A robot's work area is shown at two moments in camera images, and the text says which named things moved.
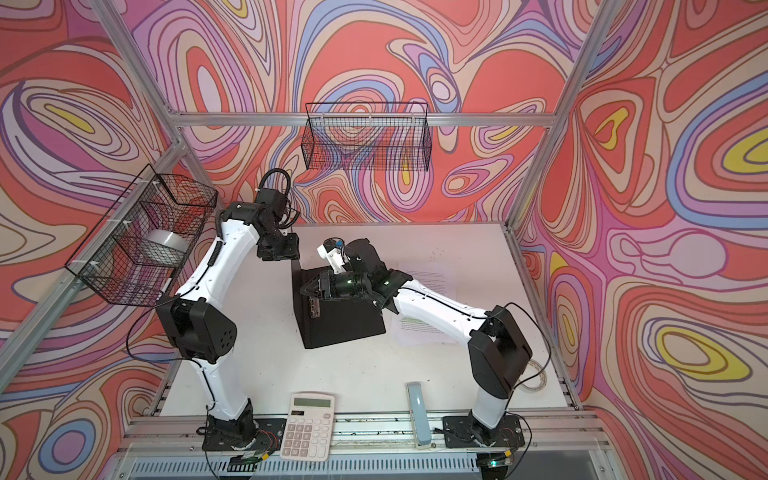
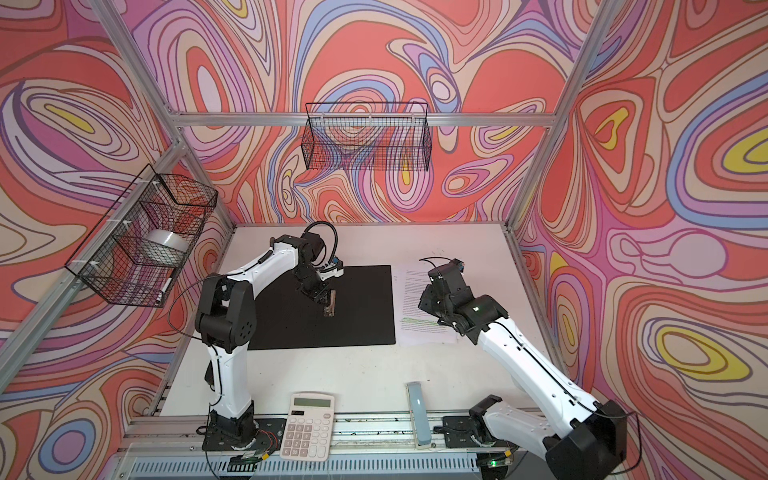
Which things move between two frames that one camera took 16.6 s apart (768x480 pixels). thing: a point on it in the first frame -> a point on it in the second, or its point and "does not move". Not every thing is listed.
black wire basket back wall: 367,136 does not move
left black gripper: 291,252 -> 318,295
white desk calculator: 309,426 does not move
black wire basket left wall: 138,252 does not move
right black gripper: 327,286 -> 427,299
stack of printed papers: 413,330 does not move
